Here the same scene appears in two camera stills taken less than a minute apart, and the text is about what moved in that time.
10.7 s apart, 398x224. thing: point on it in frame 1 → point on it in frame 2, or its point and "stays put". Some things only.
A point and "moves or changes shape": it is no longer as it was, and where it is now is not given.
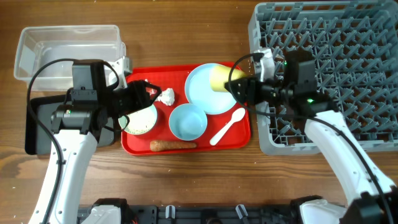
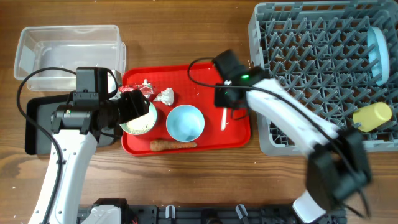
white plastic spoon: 237,116 → 224,119
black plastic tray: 38,141 stays put
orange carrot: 158,145 stays put
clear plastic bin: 38,45 stays put
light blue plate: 199,91 → 379,55
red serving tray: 180,127 stays put
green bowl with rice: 140,121 stays put
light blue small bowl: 188,122 stays put
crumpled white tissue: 167,96 stays put
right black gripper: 245,84 → 219,101
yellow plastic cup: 219,76 moves or changes shape
